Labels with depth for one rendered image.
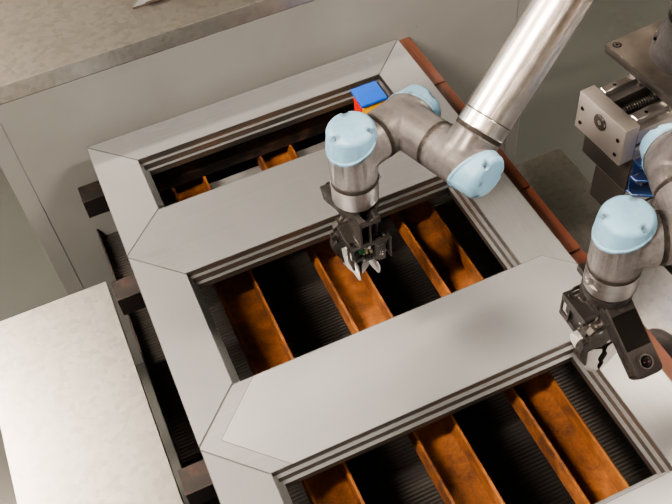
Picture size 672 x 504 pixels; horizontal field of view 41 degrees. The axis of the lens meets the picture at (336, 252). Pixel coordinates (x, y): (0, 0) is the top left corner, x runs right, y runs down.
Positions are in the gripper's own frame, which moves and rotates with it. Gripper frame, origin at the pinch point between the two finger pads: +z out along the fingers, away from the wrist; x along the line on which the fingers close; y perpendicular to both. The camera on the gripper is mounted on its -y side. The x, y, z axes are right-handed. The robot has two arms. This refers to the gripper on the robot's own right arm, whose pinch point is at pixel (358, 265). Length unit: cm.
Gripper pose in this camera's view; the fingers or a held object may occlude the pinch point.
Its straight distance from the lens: 158.8
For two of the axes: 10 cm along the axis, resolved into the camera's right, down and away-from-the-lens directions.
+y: 4.0, 6.9, -6.0
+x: 9.1, -3.6, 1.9
